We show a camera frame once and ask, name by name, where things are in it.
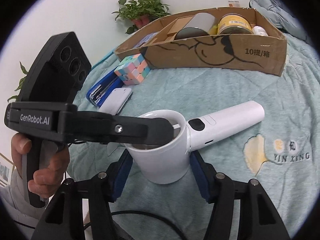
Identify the blue stapler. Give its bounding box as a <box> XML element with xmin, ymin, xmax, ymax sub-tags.
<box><xmin>86</xmin><ymin>69</ymin><xmax>124</xmax><ymax>107</ymax></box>

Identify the white device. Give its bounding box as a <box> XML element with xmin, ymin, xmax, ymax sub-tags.
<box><xmin>98</xmin><ymin>87</ymin><xmax>132</xmax><ymax>115</ymax></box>

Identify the pastel rubik cube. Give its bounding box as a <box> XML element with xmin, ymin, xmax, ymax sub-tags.
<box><xmin>114</xmin><ymin>54</ymin><xmax>150</xmax><ymax>86</ymax></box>

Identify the white hair dryer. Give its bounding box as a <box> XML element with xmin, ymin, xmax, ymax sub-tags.
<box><xmin>125</xmin><ymin>101</ymin><xmax>265</xmax><ymax>184</ymax></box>

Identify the silver metal can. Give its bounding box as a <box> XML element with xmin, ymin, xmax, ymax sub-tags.
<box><xmin>174</xmin><ymin>12</ymin><xmax>217</xmax><ymax>40</ymax></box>

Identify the yellow label glass jar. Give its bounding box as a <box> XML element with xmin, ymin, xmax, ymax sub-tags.
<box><xmin>217</xmin><ymin>14</ymin><xmax>253</xmax><ymax>35</ymax></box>

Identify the white spray bottle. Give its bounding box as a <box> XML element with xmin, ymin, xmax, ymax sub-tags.
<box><xmin>252</xmin><ymin>25</ymin><xmax>268</xmax><ymax>36</ymax></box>

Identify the person left hand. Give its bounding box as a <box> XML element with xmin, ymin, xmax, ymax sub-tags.
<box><xmin>11</xmin><ymin>133</ymin><xmax>70</xmax><ymax>198</ymax></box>

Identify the large leaf plant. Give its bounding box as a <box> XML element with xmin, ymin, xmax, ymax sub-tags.
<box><xmin>7</xmin><ymin>61</ymin><xmax>28</xmax><ymax>102</ymax></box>

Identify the teal quilt blanket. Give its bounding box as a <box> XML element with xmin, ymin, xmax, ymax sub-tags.
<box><xmin>67</xmin><ymin>29</ymin><xmax>320</xmax><ymax>240</ymax></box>

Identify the potted green plant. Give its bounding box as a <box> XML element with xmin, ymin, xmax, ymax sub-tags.
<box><xmin>112</xmin><ymin>0</ymin><xmax>170</xmax><ymax>34</ymax></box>

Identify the brown cardboard box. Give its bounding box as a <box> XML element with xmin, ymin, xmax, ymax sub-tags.
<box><xmin>115</xmin><ymin>7</ymin><xmax>287</xmax><ymax>76</ymax></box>

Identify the small orange label jar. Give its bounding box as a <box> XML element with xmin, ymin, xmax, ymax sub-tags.
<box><xmin>228</xmin><ymin>1</ymin><xmax>240</xmax><ymax>8</ymax></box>

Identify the light blue jacket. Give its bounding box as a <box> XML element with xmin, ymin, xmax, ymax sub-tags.
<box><xmin>249</xmin><ymin>0</ymin><xmax>312</xmax><ymax>44</ymax></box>

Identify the black cable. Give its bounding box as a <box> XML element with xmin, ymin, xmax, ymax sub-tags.
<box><xmin>83</xmin><ymin>211</ymin><xmax>188</xmax><ymax>240</ymax></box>

